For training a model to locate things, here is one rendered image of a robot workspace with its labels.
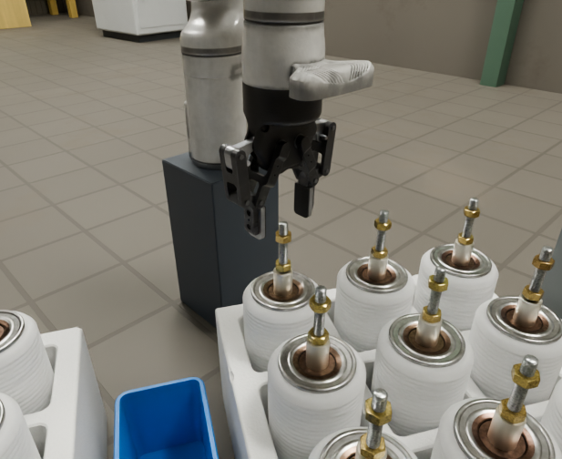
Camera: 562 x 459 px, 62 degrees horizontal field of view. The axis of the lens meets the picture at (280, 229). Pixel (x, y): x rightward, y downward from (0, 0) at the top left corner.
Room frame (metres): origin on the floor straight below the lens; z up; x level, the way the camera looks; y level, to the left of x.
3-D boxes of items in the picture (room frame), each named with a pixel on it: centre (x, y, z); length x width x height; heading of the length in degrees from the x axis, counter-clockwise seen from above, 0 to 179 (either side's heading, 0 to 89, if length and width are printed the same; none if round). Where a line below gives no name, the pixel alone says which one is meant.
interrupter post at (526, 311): (0.39, -0.26, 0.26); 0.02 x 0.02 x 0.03
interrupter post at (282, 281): (0.44, 0.00, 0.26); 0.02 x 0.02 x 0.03
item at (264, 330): (0.44, 0.00, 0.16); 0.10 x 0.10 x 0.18
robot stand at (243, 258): (0.73, 0.10, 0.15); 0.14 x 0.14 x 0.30; 44
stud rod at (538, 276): (0.39, -0.26, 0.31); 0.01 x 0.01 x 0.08
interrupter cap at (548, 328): (0.39, -0.26, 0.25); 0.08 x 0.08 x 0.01
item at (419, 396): (0.36, -0.15, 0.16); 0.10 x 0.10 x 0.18
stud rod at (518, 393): (0.24, -0.18, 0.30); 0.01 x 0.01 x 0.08
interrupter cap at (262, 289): (0.44, 0.00, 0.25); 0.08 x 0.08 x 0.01
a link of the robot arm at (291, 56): (0.43, -0.02, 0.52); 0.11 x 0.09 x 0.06; 44
